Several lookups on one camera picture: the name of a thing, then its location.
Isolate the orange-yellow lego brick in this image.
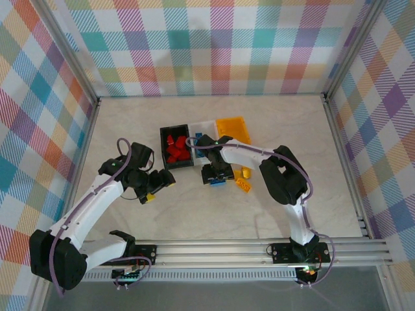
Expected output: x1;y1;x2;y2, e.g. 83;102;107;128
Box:
235;177;254;193

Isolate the yellow lego brick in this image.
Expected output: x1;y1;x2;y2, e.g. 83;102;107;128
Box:
233;165;253;180

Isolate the black plastic container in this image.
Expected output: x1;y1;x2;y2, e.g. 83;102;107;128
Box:
160;122;195;170

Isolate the clear plastic container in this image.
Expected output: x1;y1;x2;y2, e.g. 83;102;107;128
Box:
189;120;219;166

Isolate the orange plastic container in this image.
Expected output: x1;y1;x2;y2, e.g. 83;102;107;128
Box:
215;115;252;145

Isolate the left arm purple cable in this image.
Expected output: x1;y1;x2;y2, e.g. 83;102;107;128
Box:
51;138;152;298

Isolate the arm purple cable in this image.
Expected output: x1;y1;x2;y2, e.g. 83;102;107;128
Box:
51;138;152;298
185;137;337;289

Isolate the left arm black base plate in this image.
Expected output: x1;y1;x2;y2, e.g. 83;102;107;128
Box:
99;244;158;267

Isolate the left aluminium side rail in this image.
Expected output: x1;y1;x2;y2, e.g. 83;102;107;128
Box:
56;97;101;242

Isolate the aluminium side rail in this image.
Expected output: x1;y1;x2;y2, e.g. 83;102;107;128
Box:
322;93;374;239
56;97;101;242

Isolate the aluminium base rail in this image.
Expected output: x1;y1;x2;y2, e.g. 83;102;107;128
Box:
35;239;393;270

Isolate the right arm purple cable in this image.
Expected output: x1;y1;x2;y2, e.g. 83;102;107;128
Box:
185;137;337;289

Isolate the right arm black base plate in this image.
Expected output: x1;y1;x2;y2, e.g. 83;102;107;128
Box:
270;242;331;265

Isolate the slotted grey cable duct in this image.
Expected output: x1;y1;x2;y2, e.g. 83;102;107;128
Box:
51;270;299;282

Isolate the right aluminium side rail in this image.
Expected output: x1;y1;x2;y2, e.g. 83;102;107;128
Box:
322;93;374;239

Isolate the left aluminium frame post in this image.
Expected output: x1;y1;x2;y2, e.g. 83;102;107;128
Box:
32;0;100;104

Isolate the aluminium frame post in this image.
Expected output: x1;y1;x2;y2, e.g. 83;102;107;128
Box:
32;0;100;104
324;0;386;98

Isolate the right aluminium frame post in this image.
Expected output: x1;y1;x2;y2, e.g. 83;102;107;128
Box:
324;0;386;98

